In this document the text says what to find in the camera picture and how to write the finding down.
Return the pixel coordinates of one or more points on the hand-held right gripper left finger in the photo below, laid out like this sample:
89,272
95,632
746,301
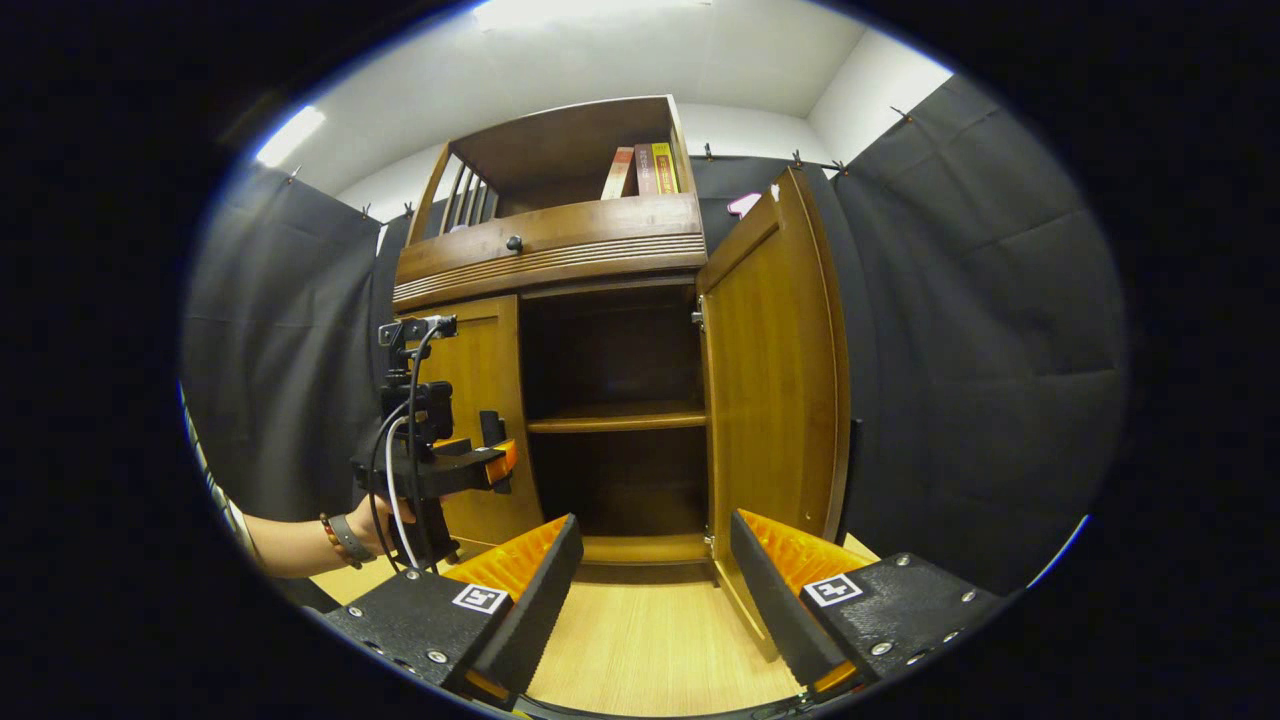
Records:
535,615

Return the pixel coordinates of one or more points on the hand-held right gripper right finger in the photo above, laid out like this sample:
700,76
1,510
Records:
780,610

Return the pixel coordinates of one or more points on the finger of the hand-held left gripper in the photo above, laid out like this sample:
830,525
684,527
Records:
465,470

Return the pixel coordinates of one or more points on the wooden shoe cabinet door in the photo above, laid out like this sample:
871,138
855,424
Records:
775,400
480,360

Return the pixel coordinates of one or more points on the wooden double-door shoe cabinet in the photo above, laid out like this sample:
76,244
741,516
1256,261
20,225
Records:
560,150

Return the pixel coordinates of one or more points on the black wristband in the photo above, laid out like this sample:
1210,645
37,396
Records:
350,540

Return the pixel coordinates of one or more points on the wooden inner shelf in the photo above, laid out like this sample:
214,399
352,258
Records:
615,417

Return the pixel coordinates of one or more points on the wooden ribbed drawer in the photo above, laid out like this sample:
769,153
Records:
580,245

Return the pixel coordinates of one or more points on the small ceiling light panel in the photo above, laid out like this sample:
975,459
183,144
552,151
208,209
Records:
290,136

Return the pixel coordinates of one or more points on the black backdrop cloth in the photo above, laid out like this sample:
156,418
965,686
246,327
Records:
980,350

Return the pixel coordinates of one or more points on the dark brown book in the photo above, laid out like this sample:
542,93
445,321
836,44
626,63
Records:
646,170

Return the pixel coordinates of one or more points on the large ceiling light panel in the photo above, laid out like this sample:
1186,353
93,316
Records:
590,12

